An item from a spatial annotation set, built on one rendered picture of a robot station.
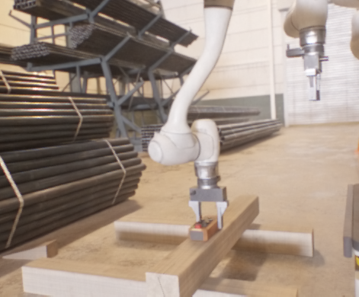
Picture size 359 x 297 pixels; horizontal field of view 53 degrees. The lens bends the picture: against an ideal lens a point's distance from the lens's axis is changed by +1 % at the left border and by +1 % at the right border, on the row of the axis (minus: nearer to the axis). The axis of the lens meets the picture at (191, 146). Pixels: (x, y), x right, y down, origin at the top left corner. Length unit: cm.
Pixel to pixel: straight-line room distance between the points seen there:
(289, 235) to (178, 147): 73
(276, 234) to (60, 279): 90
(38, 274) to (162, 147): 70
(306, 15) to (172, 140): 62
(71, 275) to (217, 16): 102
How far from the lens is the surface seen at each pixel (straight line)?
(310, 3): 137
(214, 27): 126
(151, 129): 663
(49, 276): 150
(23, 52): 836
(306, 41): 136
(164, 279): 106
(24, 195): 200
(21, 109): 225
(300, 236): 167
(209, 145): 127
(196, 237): 127
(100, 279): 135
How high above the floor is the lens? 62
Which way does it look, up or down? 4 degrees down
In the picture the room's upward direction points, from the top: 4 degrees counter-clockwise
